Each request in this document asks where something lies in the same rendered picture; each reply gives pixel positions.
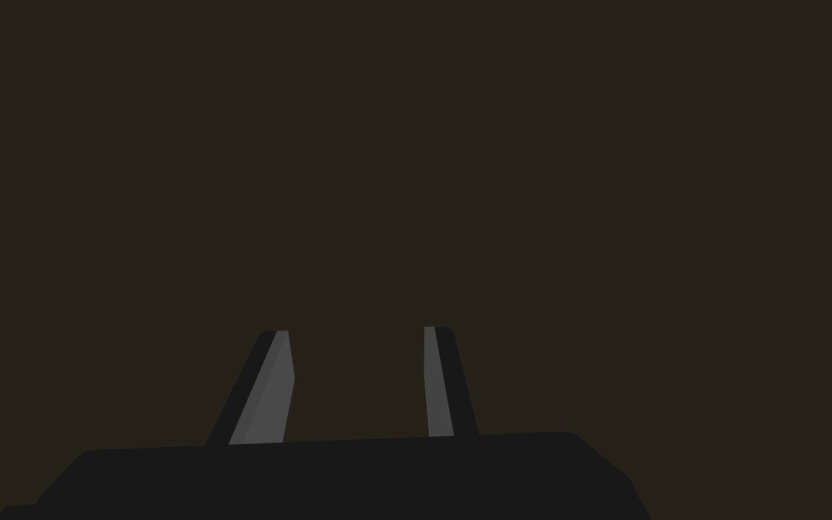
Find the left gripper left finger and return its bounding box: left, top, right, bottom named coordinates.
left=204, top=329, right=296, bottom=448

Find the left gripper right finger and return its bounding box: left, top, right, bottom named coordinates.
left=422, top=325, right=480, bottom=439

